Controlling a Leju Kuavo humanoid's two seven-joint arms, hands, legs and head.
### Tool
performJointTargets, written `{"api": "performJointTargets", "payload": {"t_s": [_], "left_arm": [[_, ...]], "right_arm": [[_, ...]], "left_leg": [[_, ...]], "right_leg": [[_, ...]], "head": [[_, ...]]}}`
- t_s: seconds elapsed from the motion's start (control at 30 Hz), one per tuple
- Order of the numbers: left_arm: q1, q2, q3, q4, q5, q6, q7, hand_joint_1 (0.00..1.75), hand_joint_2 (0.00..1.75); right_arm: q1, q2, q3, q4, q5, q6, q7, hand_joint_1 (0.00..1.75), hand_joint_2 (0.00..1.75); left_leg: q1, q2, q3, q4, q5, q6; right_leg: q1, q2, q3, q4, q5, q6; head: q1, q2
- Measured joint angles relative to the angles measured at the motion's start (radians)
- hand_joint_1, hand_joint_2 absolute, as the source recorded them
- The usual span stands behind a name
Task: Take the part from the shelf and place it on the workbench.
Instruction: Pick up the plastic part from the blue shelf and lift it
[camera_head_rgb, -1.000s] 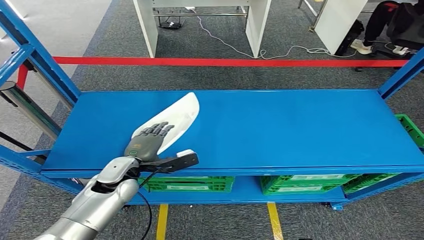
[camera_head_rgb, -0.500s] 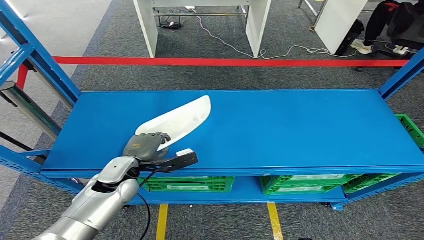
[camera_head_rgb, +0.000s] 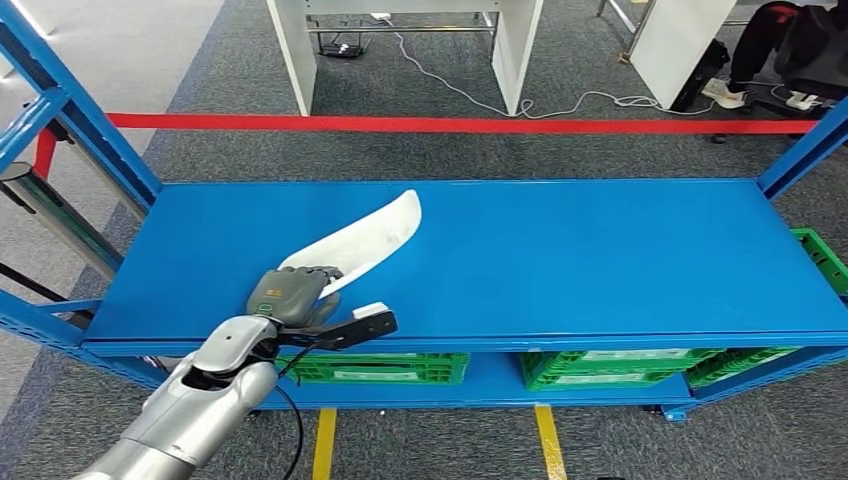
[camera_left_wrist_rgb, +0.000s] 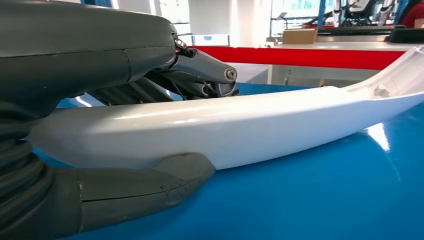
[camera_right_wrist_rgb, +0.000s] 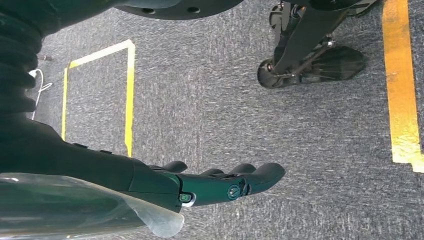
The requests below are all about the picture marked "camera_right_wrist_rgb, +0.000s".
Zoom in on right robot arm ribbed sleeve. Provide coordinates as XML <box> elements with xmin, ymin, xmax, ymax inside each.
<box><xmin>0</xmin><ymin>0</ymin><xmax>117</xmax><ymax>121</ymax></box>

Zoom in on clear plastic cover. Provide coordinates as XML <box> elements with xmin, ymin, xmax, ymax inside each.
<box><xmin>0</xmin><ymin>172</ymin><xmax>185</xmax><ymax>239</ymax></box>

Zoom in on yellow floor tape outline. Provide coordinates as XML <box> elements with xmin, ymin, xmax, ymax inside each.
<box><xmin>381</xmin><ymin>0</ymin><xmax>424</xmax><ymax>174</ymax></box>
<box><xmin>60</xmin><ymin>39</ymin><xmax>136</xmax><ymax>159</ymax></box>

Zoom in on white power strip cable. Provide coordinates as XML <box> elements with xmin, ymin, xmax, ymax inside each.
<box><xmin>27</xmin><ymin>68</ymin><xmax>54</xmax><ymax>121</ymax></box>

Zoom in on dark robot pelvis shell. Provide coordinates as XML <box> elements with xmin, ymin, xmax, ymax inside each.
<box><xmin>114</xmin><ymin>0</ymin><xmax>245</xmax><ymax>21</ymax></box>

